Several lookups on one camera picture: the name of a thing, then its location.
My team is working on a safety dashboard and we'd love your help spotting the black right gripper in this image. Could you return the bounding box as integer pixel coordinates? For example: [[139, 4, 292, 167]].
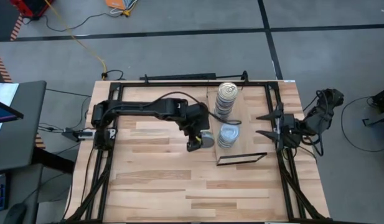
[[255, 103, 300, 152]]

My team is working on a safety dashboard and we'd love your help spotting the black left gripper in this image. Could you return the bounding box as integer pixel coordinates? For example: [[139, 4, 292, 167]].
[[176, 101, 211, 153]]

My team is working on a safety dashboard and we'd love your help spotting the thin wooden board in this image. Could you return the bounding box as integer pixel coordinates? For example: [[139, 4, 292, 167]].
[[206, 70, 268, 167]]

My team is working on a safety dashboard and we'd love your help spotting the long black bar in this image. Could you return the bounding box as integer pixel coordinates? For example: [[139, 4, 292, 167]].
[[139, 73, 217, 81]]

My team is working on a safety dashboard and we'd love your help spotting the black metal stand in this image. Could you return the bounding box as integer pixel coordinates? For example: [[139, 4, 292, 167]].
[[362, 86, 384, 128]]

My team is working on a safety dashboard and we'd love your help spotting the orange box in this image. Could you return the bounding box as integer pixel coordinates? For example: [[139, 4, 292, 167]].
[[105, 0, 128, 11]]

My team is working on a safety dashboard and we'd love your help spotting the grey side desk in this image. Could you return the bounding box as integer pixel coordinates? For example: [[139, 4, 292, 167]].
[[0, 80, 48, 172], [0, 163, 45, 224]]

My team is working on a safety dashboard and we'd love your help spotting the black computer mouse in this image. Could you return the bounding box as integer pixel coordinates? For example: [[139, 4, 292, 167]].
[[3, 202, 27, 224]]

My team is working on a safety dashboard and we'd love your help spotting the black monitor blue screen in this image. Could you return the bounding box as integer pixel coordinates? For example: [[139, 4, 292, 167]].
[[0, 97, 25, 124]]

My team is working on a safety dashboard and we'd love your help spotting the white paper sheet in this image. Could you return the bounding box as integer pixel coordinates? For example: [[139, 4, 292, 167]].
[[0, 82, 20, 138]]

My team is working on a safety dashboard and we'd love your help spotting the dark mat hazard-striped edge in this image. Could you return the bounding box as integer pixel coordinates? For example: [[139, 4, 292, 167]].
[[0, 55, 14, 83], [0, 0, 25, 42]]

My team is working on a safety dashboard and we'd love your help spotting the red black equipment case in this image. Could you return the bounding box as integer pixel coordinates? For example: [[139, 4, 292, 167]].
[[9, 0, 55, 20]]

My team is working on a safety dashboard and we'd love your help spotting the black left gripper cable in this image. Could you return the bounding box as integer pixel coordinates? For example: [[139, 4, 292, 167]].
[[162, 91, 242, 126]]

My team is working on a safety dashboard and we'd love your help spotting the black aluminium rig frame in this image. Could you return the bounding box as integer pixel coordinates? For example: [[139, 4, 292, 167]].
[[66, 81, 333, 223]]

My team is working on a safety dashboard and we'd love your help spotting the black floor cable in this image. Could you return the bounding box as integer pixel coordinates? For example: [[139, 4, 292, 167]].
[[340, 95, 384, 162], [23, 11, 132, 32]]

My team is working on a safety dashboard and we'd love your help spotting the black cable coil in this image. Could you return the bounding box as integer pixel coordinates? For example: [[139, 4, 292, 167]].
[[100, 69, 124, 81]]

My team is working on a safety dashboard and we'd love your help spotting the yellow floor cable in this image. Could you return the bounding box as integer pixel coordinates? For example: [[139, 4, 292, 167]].
[[44, 0, 108, 73]]

